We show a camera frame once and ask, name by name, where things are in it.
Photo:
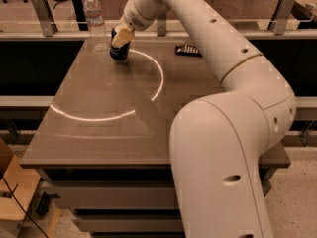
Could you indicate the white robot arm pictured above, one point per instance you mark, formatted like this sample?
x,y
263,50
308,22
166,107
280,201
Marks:
x,y
216,141

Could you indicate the left metal bracket post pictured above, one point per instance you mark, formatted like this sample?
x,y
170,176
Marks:
x,y
45,17

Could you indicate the middle metal bracket post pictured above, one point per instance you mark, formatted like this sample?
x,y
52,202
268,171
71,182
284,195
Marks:
x,y
161,24

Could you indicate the grey drawer cabinet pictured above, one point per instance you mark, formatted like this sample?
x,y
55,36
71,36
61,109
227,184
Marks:
x,y
150,202

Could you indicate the dark snack bar packet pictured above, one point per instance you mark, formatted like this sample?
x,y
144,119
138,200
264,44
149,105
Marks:
x,y
187,50

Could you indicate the clear plastic water bottle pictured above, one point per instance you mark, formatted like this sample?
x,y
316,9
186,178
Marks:
x,y
96,25

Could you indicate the wooden box at left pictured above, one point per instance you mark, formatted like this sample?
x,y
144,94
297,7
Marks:
x,y
17,188

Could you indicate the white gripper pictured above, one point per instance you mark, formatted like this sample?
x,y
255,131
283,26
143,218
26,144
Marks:
x,y
133,21

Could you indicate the metal bracket post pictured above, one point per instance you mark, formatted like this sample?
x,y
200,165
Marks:
x,y
284,10
161,24
45,17

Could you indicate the right metal bracket post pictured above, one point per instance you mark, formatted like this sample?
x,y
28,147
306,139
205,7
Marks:
x,y
284,10

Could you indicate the blue pepsi can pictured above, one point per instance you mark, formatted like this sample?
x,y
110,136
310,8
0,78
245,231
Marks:
x,y
119,53

